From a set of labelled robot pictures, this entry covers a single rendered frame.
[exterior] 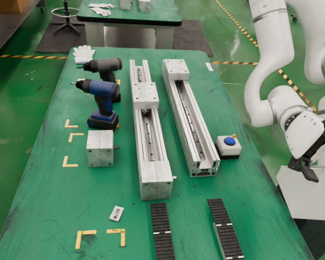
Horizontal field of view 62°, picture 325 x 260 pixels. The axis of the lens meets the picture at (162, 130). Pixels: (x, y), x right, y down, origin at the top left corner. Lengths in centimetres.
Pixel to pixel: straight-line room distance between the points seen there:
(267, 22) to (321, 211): 62
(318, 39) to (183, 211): 71
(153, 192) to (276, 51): 56
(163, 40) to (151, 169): 193
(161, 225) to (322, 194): 50
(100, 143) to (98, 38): 179
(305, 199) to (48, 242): 78
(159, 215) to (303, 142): 46
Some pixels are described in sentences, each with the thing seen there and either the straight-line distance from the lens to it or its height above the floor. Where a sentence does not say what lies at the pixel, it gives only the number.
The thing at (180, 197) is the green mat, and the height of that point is 78.
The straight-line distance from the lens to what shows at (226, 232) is 89.
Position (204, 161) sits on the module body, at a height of 82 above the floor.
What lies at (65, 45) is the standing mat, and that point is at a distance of 399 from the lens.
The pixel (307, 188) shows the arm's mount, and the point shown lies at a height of 92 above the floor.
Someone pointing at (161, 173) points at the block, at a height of 87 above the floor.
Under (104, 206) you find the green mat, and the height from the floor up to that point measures 78.
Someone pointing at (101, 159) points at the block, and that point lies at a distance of 102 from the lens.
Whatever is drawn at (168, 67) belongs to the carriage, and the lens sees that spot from 144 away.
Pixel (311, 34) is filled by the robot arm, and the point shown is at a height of 127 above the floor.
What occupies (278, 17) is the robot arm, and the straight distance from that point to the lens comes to 83.
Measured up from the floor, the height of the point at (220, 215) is 81.
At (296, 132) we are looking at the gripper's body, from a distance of 75.
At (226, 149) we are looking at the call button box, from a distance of 109.
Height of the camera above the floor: 155
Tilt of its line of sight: 40 degrees down
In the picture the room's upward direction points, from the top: 6 degrees clockwise
